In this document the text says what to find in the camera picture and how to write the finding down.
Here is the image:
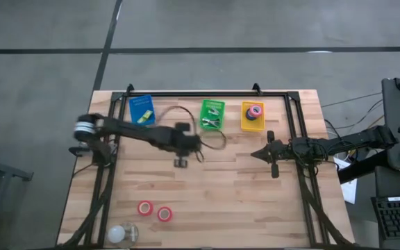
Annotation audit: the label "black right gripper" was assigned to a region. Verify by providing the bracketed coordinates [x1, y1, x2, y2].
[251, 131, 293, 179]

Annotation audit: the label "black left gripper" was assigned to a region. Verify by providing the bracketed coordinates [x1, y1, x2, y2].
[165, 122, 203, 169]

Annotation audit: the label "pink tape roll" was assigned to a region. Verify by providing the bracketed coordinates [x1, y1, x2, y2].
[248, 104, 264, 118]

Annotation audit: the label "green staples box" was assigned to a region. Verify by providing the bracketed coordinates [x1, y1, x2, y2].
[136, 110, 153, 124]

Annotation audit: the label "blue plastic basket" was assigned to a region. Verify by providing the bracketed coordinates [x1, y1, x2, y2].
[128, 94, 157, 126]

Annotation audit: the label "red tape roll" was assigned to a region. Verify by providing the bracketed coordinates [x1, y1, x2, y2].
[156, 206, 174, 223]
[137, 200, 154, 217]

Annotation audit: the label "yellow plastic basket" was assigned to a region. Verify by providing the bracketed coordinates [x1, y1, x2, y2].
[240, 101, 267, 133]

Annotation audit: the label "green plastic basket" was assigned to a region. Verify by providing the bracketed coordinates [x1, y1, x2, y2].
[199, 99, 226, 132]

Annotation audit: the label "white paper sheet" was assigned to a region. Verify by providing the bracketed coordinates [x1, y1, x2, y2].
[335, 158, 359, 205]

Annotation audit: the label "black stand leg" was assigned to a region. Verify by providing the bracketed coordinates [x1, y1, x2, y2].
[337, 149, 390, 185]

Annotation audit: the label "white light bulb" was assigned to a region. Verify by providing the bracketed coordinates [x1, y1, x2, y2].
[106, 222, 140, 249]
[107, 224, 126, 244]

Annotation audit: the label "black keyboard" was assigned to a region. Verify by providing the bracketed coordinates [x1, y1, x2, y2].
[371, 196, 400, 240]

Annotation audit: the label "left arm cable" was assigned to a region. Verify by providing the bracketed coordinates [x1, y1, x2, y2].
[156, 105, 227, 163]

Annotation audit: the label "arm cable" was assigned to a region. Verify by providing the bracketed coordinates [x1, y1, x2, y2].
[292, 137, 340, 173]
[156, 105, 227, 163]

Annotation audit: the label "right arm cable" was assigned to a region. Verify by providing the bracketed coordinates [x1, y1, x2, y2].
[292, 137, 340, 173]

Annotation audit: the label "black aluminium table frame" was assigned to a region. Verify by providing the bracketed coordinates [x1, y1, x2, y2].
[66, 83, 352, 249]

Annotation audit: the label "thin black floor cable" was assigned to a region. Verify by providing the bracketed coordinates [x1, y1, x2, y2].
[321, 92, 383, 108]

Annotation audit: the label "yellow cables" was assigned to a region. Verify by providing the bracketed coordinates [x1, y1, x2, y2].
[359, 115, 385, 131]

